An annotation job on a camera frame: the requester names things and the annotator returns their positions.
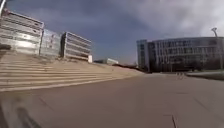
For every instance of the banded building with slats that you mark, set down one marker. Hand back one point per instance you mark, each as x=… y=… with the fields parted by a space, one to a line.
x=77 y=46

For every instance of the low pale building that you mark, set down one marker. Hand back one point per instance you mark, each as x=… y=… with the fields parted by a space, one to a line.
x=107 y=61

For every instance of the glass fronted building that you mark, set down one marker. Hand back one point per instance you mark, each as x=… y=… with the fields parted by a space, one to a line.
x=50 y=44

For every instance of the pale banded building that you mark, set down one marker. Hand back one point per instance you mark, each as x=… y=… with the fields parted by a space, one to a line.
x=20 y=35

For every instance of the wide pale stone steps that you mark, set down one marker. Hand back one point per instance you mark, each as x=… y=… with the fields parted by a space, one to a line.
x=50 y=75

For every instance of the grey glass office building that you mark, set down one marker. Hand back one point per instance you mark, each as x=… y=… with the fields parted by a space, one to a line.
x=183 y=55

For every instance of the grass strip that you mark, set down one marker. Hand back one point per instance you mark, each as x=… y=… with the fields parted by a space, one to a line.
x=208 y=75

